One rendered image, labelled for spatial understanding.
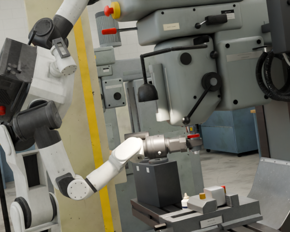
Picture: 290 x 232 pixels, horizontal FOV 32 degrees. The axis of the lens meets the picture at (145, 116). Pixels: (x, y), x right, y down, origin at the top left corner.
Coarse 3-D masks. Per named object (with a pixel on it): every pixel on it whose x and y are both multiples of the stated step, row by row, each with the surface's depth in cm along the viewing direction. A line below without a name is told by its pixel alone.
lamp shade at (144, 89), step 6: (144, 84) 176; (150, 84) 176; (138, 90) 177; (144, 90) 175; (150, 90) 175; (156, 90) 177; (138, 96) 177; (144, 96) 175; (150, 96) 174; (156, 96) 176
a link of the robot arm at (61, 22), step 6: (54, 18) 209; (60, 18) 208; (60, 24) 208; (66, 24) 209; (72, 24) 211; (60, 30) 208; (66, 30) 210; (54, 36) 204; (60, 36) 208; (66, 36) 211
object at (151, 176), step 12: (144, 168) 229; (156, 168) 221; (168, 168) 224; (144, 180) 231; (156, 180) 221; (168, 180) 224; (144, 192) 233; (156, 192) 222; (168, 192) 224; (180, 192) 226; (156, 204) 224; (168, 204) 223
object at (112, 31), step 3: (132, 27) 194; (135, 27) 194; (102, 30) 190; (105, 30) 190; (108, 30) 190; (111, 30) 190; (114, 30) 190; (117, 30) 191; (120, 30) 192; (123, 30) 192; (126, 30) 193; (129, 30) 193; (102, 33) 190; (105, 33) 190; (108, 33) 190; (111, 33) 191; (114, 33) 191
